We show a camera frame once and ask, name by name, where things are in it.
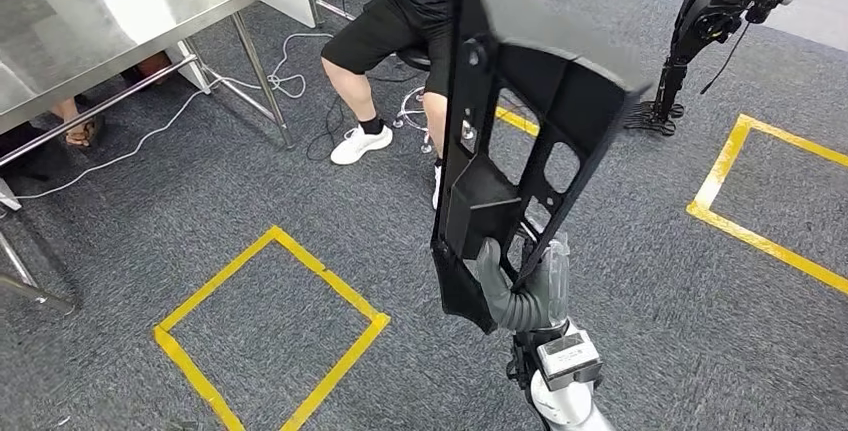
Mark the chrome swivel stool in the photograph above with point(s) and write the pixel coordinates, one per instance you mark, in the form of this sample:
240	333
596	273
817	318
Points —
414	57

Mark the black plastic panel part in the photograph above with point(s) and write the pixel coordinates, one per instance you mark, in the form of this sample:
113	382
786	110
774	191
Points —
530	17

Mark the stainless steel workbench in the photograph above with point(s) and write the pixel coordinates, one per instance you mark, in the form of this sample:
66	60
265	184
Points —
99	17

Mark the person behind workbench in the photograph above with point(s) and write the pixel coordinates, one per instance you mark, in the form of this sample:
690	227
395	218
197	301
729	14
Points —
83	133

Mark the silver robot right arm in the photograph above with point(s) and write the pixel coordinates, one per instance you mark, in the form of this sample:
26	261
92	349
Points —
570	411

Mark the yellow floor tape square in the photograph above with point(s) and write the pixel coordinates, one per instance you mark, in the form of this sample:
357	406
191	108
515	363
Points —
331	276
719	163

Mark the seated person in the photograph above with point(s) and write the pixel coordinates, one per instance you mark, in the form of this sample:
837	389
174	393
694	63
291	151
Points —
384	24

